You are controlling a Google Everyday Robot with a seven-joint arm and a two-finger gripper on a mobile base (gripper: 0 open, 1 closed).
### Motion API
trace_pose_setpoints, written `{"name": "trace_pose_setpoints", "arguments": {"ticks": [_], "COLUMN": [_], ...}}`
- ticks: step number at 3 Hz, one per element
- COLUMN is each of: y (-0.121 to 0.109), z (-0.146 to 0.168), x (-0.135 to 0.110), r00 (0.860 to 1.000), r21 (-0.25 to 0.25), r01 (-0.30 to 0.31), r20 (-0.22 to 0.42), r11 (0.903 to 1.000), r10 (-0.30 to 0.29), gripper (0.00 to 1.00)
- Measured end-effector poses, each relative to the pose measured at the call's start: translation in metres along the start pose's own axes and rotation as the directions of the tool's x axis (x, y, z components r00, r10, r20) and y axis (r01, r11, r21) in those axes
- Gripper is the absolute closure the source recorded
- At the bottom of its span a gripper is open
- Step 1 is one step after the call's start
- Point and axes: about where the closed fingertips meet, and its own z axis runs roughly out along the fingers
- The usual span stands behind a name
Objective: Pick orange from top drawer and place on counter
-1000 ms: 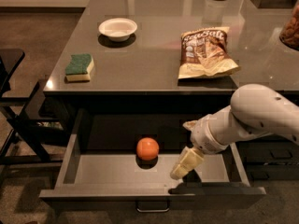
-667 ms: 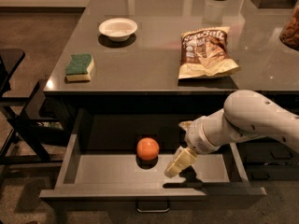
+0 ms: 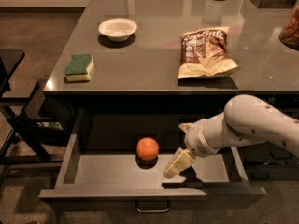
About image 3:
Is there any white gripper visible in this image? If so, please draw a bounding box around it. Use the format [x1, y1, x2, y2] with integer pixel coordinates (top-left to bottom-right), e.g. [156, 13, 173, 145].
[163, 119, 218, 179]

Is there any orange fruit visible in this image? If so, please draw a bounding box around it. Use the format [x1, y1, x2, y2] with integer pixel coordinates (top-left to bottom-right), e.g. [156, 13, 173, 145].
[136, 137, 159, 161]

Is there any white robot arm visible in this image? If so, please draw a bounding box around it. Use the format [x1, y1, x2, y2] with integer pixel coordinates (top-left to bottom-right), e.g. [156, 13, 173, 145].
[164, 94, 299, 179]

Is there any dark lower drawer cabinet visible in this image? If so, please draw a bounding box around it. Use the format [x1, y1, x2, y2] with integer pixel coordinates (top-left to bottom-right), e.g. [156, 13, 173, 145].
[225, 95, 299, 181]

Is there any open grey top drawer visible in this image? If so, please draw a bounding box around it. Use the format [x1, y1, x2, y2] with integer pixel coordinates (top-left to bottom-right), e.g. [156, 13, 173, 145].
[40, 110, 265, 210]

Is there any sea salt chip bag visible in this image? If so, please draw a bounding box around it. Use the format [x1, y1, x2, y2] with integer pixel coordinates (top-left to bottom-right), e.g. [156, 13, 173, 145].
[178, 27, 240, 79]

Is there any green and yellow sponge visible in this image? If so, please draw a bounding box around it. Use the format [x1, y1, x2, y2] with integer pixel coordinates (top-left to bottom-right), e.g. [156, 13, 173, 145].
[64, 53, 94, 82]

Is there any white paper bowl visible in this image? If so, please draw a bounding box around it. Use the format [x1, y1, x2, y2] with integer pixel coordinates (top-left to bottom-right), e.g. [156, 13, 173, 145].
[98, 18, 137, 42]

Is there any jar of nuts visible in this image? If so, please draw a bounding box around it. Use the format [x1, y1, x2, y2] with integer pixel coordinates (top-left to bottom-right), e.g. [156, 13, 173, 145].
[279, 2, 299, 50]

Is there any dark wooden chair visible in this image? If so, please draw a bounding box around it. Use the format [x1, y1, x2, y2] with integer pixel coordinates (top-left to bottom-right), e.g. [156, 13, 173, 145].
[0, 49, 68, 165]

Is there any metal drawer handle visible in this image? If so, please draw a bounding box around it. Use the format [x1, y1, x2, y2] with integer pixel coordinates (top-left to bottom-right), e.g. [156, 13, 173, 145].
[135, 201, 170, 213]

